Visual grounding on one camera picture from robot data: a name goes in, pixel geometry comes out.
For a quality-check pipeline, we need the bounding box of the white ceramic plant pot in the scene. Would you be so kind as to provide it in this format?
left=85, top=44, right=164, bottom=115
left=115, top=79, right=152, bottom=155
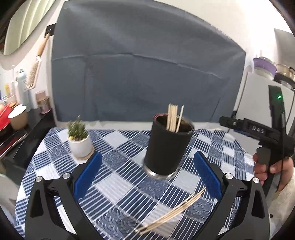
left=69, top=135, right=93, bottom=157

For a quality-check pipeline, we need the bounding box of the oval wall mirror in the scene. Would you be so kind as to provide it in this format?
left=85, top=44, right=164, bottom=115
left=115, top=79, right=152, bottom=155
left=3, top=0, right=55, bottom=56

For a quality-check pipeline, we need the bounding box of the blue white checkered tablecloth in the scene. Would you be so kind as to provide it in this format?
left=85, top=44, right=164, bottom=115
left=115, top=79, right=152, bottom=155
left=15, top=128, right=254, bottom=239

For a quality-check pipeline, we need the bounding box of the pile of wooden chopsticks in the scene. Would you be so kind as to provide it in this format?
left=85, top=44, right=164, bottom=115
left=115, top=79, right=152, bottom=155
left=135, top=187, right=207, bottom=235

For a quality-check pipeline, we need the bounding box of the black side counter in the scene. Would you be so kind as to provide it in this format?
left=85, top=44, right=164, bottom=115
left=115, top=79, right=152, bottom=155
left=1, top=109, right=55, bottom=169

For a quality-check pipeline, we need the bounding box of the person's right hand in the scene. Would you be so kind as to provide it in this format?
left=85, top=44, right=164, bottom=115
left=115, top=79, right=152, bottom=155
left=253, top=153, right=294, bottom=191

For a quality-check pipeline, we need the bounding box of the beige ceramic mug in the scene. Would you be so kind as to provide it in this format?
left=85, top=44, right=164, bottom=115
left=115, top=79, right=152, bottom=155
left=8, top=104, right=28, bottom=131

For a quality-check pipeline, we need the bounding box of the white chair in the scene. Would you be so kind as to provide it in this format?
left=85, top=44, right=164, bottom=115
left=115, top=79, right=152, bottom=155
left=0, top=174, right=18, bottom=220

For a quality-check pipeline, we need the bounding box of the white refrigerator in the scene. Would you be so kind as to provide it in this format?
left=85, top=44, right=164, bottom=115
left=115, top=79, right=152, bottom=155
left=232, top=71, right=295, bottom=148

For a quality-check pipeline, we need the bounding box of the wooden hair brush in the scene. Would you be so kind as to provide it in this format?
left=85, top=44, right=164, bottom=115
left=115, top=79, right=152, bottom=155
left=25, top=33, right=50, bottom=90

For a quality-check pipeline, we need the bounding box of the white spray bottle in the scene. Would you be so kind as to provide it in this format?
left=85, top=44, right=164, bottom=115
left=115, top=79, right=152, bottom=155
left=16, top=69, right=31, bottom=112

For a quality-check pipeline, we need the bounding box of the round wooden coaster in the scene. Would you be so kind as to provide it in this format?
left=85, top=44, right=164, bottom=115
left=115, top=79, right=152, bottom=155
left=75, top=148, right=95, bottom=160

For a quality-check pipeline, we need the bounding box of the red container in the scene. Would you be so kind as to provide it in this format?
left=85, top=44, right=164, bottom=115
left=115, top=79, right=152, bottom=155
left=0, top=104, right=11, bottom=131

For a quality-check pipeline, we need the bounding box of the steel cooking pot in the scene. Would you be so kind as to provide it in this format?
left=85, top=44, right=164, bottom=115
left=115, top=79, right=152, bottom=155
left=275, top=64, right=295, bottom=81

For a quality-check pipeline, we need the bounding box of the pink jar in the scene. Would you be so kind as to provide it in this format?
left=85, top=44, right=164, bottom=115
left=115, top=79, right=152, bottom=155
left=35, top=90, right=51, bottom=114

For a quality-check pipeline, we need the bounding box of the grey backdrop cloth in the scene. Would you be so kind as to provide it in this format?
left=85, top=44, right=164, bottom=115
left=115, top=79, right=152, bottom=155
left=51, top=1, right=246, bottom=122

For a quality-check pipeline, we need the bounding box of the small green succulent plant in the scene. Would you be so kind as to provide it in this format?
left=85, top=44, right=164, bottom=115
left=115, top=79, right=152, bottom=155
left=67, top=116, right=88, bottom=141

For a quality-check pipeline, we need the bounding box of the black steel utensil cup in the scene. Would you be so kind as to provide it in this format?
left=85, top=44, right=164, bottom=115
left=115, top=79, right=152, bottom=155
left=143, top=114, right=195, bottom=180

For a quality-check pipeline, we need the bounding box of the purple lidded pot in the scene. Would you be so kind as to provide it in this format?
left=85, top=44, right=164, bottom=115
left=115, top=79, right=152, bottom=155
left=253, top=57, right=277, bottom=80

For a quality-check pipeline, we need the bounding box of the wooden chopstick in cup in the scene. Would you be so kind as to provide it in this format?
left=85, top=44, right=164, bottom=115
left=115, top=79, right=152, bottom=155
left=176, top=105, right=185, bottom=133
left=166, top=104, right=178, bottom=133

